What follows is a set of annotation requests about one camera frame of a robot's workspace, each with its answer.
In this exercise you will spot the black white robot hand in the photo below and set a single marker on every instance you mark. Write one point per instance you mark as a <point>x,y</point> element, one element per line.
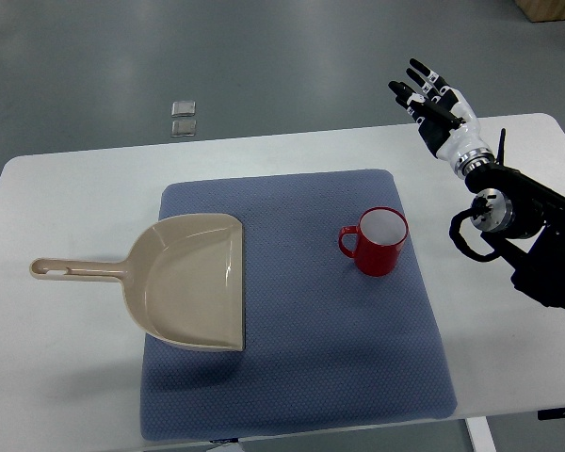
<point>446,122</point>

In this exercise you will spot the red cup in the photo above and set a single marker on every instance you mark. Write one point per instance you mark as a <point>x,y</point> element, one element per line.
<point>375,243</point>

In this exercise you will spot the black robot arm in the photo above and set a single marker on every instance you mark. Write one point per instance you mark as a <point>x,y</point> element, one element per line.
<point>518,219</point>

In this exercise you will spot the beige plastic dustpan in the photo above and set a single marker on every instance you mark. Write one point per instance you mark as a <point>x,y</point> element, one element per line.
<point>182,281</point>

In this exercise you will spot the wooden box corner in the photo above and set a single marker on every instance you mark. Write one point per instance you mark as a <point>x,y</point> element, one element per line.
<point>538,11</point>

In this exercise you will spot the upper metal floor plate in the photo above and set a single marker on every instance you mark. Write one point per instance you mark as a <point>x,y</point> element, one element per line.
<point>183,109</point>

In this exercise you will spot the metal floor plate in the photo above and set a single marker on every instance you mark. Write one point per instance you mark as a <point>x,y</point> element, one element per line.
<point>183,109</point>
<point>183,128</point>

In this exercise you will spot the lower metal floor plate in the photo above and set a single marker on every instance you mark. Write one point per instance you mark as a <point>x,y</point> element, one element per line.
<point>183,128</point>

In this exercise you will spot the black table control panel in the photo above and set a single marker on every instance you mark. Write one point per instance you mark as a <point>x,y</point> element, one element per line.
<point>551,414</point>

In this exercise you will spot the white table leg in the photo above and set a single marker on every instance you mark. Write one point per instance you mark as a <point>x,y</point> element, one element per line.
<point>480,434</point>

